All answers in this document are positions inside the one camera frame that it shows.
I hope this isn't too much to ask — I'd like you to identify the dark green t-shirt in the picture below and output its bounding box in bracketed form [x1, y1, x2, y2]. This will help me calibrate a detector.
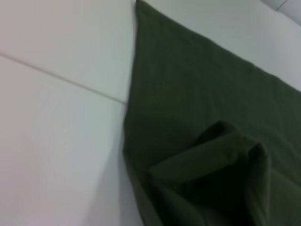
[121, 0, 301, 226]

